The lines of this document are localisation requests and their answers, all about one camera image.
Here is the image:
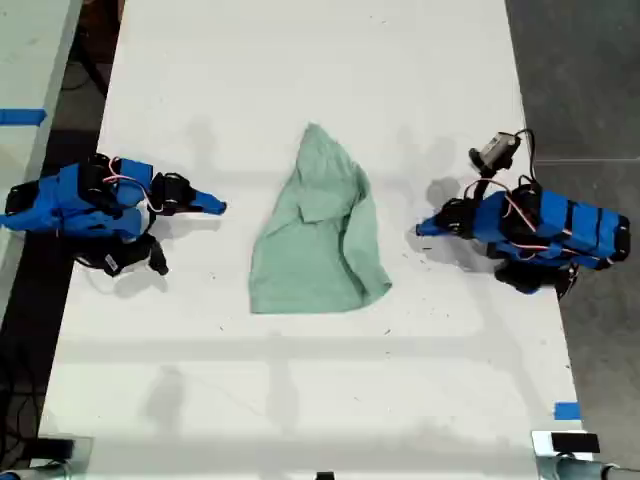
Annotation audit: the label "white side table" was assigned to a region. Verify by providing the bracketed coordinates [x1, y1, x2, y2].
[0, 0, 84, 321]

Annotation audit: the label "grey table clamp tube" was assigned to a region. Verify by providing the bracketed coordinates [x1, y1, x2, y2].
[0, 461, 72, 480]
[536, 456, 622, 480]

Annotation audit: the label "long blue tape strip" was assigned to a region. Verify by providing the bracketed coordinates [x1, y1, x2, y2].
[0, 107, 48, 127]

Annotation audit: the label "white box holder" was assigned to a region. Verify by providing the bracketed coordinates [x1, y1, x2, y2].
[530, 429, 609, 462]

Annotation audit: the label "thin camera cable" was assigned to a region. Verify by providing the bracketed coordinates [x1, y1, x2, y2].
[73, 255, 117, 295]

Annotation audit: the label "pale green T-shirt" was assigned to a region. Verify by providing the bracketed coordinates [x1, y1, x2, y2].
[248, 121, 394, 315]

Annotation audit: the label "small black box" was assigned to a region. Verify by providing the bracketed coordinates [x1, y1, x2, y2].
[550, 432, 601, 454]
[33, 438, 76, 459]

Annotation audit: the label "black camera stalk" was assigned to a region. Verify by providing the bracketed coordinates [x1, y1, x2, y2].
[473, 170, 502, 205]

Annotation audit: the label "black floor cables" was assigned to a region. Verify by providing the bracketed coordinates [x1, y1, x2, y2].
[0, 344, 44, 451]

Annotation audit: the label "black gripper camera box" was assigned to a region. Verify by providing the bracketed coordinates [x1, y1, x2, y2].
[102, 233, 169, 278]

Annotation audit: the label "black camera cable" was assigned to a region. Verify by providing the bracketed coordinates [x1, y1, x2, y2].
[514, 127, 539, 184]

